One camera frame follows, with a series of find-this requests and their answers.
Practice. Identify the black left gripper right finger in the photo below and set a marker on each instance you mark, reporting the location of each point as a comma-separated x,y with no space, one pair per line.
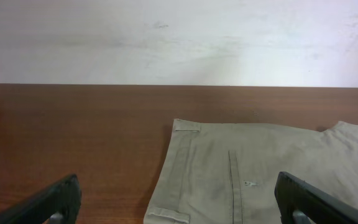
300,202

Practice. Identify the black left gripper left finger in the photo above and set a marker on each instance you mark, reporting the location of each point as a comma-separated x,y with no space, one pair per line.
60,202

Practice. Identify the khaki shorts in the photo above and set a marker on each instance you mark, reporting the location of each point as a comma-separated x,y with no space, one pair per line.
226,173

